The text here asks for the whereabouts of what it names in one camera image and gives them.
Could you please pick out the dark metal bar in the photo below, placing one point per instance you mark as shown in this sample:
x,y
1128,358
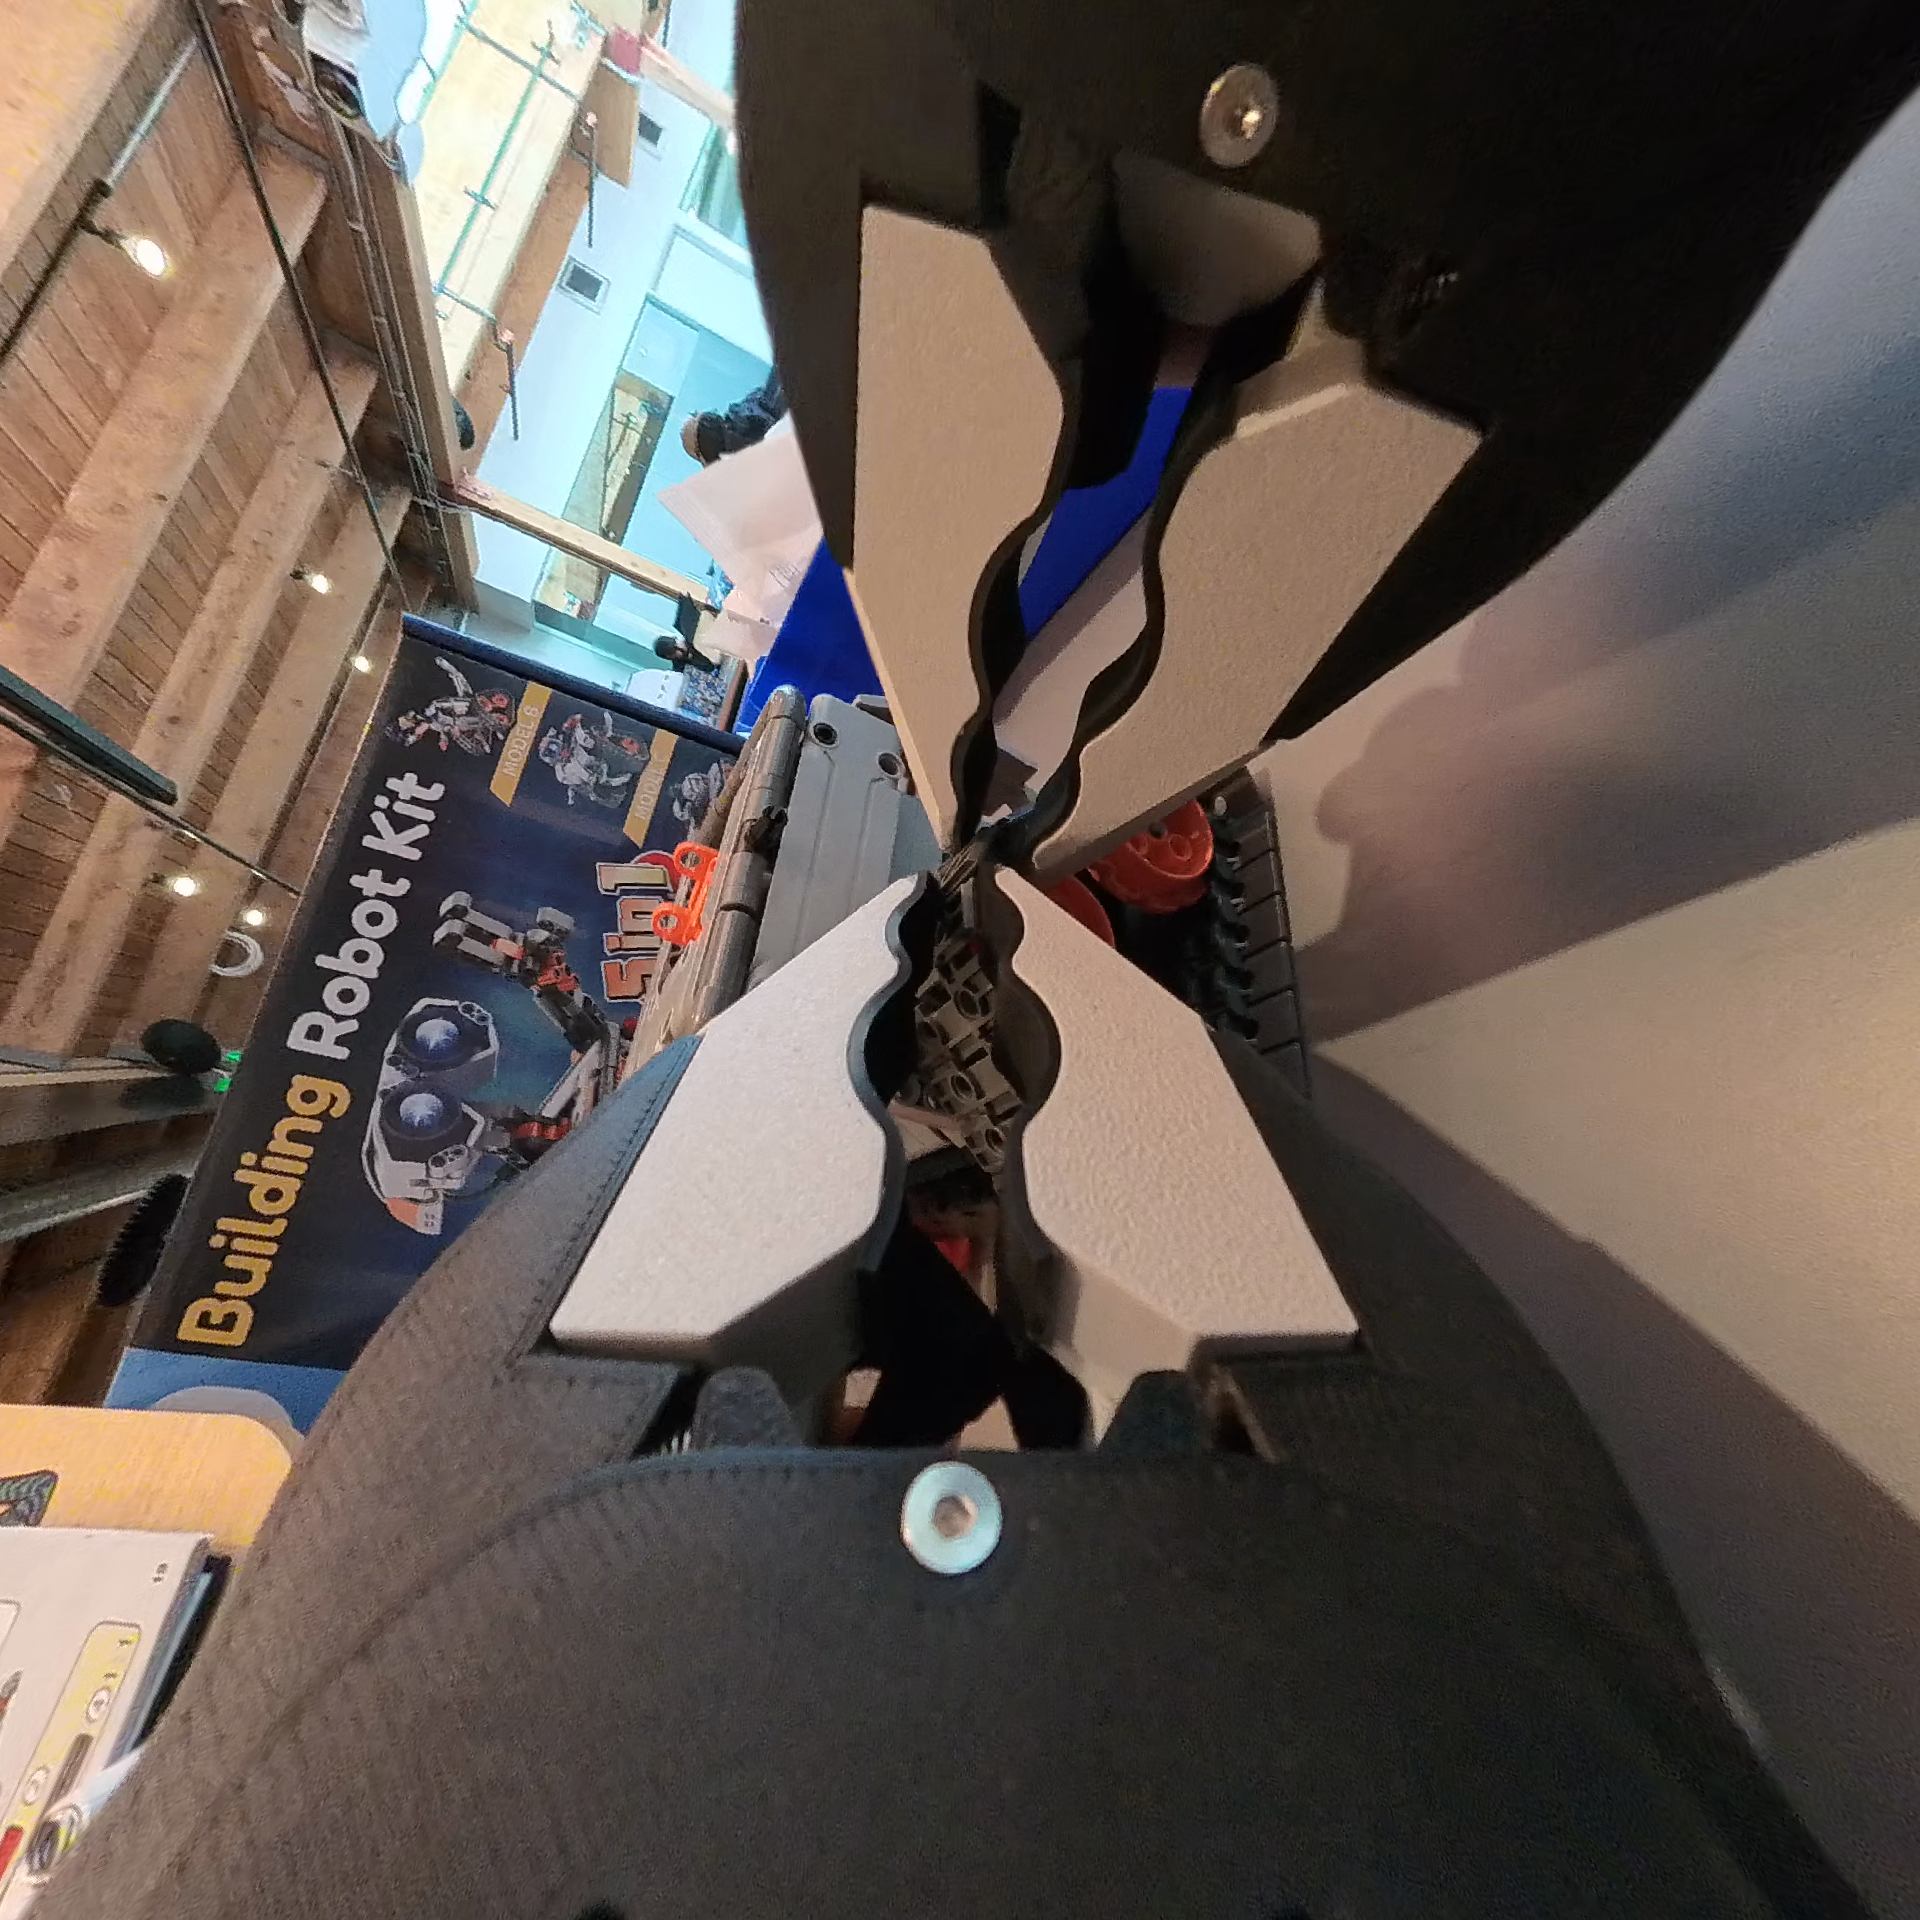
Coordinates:
x,y
90,735

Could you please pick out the white ceiling device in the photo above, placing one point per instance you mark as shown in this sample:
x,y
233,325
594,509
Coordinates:
x,y
369,60

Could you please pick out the blue plastic bin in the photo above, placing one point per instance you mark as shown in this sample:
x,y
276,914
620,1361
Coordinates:
x,y
811,631

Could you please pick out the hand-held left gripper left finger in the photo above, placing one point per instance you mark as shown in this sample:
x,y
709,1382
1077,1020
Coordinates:
x,y
721,1201

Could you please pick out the black bristly object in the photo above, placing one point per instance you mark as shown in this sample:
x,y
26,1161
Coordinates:
x,y
143,1242

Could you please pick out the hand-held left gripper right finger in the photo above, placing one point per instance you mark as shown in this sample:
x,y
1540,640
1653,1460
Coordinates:
x,y
1185,1201

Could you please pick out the clear plastic bags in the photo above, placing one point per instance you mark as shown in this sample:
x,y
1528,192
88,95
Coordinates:
x,y
743,510

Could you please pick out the instruction booklet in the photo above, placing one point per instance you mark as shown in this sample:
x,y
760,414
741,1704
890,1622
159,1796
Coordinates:
x,y
75,1591

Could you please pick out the grey metal pipe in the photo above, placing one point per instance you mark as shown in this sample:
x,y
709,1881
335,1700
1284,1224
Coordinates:
x,y
60,1209

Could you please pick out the grey orange toy block vehicle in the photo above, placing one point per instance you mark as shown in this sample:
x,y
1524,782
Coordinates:
x,y
848,795

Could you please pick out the blue printed toy box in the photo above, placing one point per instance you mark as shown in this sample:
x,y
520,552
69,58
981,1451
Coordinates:
x,y
375,900

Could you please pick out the black oval object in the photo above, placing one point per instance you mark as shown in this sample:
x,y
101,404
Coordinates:
x,y
180,1047

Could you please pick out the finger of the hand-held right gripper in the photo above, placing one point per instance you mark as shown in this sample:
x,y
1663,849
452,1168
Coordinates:
x,y
945,450
1290,571

